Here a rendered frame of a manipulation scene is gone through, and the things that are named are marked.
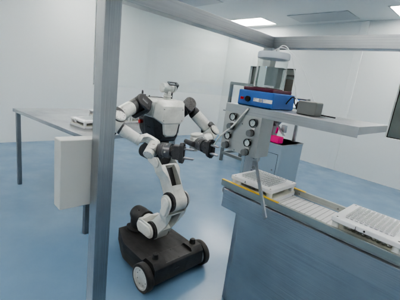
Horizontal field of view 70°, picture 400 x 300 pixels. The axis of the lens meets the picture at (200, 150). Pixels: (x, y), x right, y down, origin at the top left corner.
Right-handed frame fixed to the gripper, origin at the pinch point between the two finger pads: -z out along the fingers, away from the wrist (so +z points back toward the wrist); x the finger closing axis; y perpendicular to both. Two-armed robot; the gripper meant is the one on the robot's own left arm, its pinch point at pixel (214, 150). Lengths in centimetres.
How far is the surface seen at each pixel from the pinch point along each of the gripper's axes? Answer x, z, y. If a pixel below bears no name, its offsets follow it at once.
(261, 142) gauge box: -18, -49, 15
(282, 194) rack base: 8, -55, -1
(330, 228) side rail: 8, -87, 10
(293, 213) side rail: 8, -71, 12
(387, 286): 19, -109, 6
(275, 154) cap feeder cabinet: 41, 97, -189
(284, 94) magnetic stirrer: -41, -47, 1
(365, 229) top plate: 3, -98, 6
